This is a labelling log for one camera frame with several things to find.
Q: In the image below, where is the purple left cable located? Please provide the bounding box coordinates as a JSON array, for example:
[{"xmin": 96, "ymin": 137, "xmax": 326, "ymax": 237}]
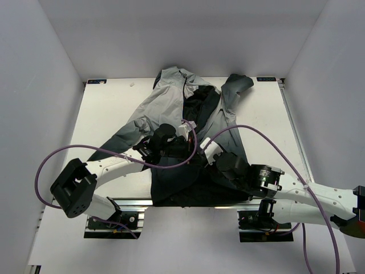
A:
[{"xmin": 34, "ymin": 118, "xmax": 198, "ymax": 239}]

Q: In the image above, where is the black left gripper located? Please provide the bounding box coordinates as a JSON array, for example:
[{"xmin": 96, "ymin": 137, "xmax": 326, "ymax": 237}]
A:
[{"xmin": 159, "ymin": 137, "xmax": 202, "ymax": 166}]

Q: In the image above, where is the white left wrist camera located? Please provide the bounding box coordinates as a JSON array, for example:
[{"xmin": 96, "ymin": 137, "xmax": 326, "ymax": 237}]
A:
[{"xmin": 177, "ymin": 121, "xmax": 197, "ymax": 140}]

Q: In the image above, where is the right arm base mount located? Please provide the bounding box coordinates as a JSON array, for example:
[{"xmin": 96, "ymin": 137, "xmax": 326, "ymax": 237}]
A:
[{"xmin": 237, "ymin": 210, "xmax": 294, "ymax": 243}]

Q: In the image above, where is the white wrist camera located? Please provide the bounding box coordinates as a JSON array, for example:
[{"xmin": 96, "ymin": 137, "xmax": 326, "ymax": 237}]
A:
[
  {"xmin": 200, "ymin": 138, "xmax": 223, "ymax": 166},
  {"xmin": 177, "ymin": 121, "xmax": 197, "ymax": 140}
]

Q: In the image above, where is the aluminium front table rail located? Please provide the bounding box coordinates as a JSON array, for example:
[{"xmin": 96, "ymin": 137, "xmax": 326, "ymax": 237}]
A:
[{"xmin": 113, "ymin": 198, "xmax": 261, "ymax": 208}]

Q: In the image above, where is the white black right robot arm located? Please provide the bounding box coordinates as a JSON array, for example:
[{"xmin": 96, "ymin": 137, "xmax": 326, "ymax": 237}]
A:
[{"xmin": 204, "ymin": 152, "xmax": 364, "ymax": 239}]

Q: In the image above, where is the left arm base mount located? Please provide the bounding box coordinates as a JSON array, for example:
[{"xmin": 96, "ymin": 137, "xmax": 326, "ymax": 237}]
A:
[{"xmin": 84, "ymin": 208, "xmax": 145, "ymax": 240}]

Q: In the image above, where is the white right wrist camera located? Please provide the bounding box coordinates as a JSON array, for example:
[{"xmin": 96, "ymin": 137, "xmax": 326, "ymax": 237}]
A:
[{"xmin": 200, "ymin": 138, "xmax": 223, "ymax": 166}]

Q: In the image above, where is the aluminium table rail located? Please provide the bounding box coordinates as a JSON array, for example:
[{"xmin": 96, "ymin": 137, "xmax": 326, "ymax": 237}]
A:
[
  {"xmin": 113, "ymin": 198, "xmax": 261, "ymax": 208},
  {"xmin": 277, "ymin": 78, "xmax": 315, "ymax": 183}
]

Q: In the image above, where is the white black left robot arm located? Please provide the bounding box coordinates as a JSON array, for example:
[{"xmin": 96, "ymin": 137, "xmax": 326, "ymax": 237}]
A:
[{"xmin": 50, "ymin": 120, "xmax": 198, "ymax": 228}]

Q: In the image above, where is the right blue table label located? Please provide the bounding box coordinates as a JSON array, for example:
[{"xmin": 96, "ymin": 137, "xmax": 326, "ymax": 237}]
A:
[{"xmin": 256, "ymin": 76, "xmax": 277, "ymax": 82}]

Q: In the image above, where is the aluminium right table rail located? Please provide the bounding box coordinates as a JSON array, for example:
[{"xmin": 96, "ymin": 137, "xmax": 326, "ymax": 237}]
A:
[{"xmin": 277, "ymin": 78, "xmax": 315, "ymax": 183}]

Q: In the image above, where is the grey gradient zip jacket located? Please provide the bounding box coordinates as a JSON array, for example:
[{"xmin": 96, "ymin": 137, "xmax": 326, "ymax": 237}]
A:
[{"xmin": 91, "ymin": 67, "xmax": 254, "ymax": 207}]

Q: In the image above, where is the blue table label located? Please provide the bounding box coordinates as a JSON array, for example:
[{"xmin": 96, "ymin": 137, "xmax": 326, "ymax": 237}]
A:
[
  {"xmin": 87, "ymin": 79, "xmax": 107, "ymax": 84},
  {"xmin": 256, "ymin": 76, "xmax": 277, "ymax": 82}
]

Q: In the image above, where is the left blue table label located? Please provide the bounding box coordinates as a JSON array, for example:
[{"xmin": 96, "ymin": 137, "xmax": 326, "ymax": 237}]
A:
[{"xmin": 87, "ymin": 79, "xmax": 107, "ymax": 84}]

